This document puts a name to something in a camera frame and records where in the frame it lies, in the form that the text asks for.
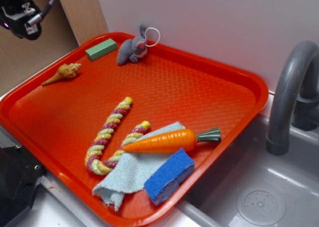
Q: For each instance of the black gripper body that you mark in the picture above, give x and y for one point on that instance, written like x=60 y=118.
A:
x=15 y=15

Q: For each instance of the wooden board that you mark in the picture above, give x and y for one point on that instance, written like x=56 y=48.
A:
x=85 y=18

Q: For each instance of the tan conch seashell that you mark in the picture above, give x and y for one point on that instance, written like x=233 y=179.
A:
x=65 y=71

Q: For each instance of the green block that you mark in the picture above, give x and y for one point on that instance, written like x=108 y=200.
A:
x=101 y=49

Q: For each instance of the grey plush bunny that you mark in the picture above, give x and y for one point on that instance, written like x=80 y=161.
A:
x=133 y=49

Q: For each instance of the red plastic tray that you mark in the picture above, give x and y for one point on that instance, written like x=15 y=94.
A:
x=58 y=122

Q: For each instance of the light blue cloth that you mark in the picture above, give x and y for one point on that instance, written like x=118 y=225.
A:
x=129 y=176

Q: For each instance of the orange plastic carrot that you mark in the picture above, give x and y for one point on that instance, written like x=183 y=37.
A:
x=171 y=142

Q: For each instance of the blue sponge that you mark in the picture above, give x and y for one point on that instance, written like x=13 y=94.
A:
x=167 y=178

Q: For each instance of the grey faucet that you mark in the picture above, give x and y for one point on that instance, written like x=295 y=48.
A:
x=296 y=100

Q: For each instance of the grey sink basin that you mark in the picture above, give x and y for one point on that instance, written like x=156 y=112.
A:
x=248 y=187

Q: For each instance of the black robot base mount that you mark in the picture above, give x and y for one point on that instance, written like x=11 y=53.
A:
x=20 y=177

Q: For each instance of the multicolour twisted rope toy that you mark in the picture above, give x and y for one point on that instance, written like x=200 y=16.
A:
x=92 y=159

